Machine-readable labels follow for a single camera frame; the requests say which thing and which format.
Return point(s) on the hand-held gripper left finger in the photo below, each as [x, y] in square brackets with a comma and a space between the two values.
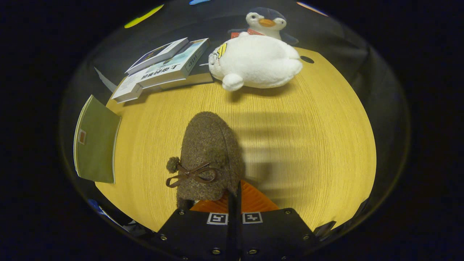
[195, 232]

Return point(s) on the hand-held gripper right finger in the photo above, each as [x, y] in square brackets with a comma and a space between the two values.
[274, 232]

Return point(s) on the penguin plush toy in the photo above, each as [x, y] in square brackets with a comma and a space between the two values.
[266, 21]

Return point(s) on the green fabric storage box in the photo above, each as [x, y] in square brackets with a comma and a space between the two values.
[96, 145]

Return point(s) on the small white night-photo book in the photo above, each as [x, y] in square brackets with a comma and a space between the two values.
[159, 54]

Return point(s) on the white seal plush toy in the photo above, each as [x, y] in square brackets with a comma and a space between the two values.
[257, 61]

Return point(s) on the light blue cover book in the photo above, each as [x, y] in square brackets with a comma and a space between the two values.
[174, 69]

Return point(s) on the brown fuzzy shoe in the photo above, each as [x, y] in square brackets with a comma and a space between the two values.
[208, 141]

